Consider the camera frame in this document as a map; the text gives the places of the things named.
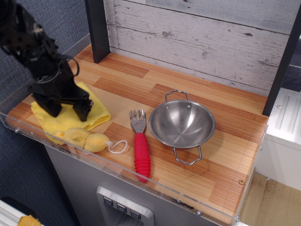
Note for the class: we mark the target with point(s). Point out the grey control panel with buttons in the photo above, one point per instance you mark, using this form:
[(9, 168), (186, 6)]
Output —
[(118, 210)]

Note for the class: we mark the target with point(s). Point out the clear acrylic table guard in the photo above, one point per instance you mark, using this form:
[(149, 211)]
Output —
[(206, 193)]

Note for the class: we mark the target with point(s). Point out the fork with red handle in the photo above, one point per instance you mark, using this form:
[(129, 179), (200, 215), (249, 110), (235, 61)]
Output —
[(141, 153)]

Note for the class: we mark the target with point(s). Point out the black vertical post right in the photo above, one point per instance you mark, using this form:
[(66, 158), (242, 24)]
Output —
[(284, 63)]

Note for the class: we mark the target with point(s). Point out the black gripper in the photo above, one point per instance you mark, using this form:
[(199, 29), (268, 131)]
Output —
[(54, 84)]

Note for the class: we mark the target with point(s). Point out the black vertical post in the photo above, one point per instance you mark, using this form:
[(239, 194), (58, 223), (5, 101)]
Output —
[(284, 63), (98, 29)]

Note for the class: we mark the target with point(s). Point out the yellow object bottom left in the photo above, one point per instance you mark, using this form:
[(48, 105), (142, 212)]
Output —
[(28, 221)]

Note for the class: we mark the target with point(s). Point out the white ribbed appliance right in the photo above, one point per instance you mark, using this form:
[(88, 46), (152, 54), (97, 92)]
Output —
[(279, 157)]

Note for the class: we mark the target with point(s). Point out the black vertical post left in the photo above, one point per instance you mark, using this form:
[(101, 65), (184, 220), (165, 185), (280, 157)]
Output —
[(98, 29)]

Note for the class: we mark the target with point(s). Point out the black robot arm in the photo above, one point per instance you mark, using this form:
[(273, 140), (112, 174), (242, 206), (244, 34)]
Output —
[(22, 37)]

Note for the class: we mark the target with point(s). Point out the yellow plush duck toy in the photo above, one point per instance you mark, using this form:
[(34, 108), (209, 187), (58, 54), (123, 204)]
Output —
[(92, 142)]

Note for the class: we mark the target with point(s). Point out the yellow cloth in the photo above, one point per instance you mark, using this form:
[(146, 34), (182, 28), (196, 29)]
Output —
[(67, 118)]

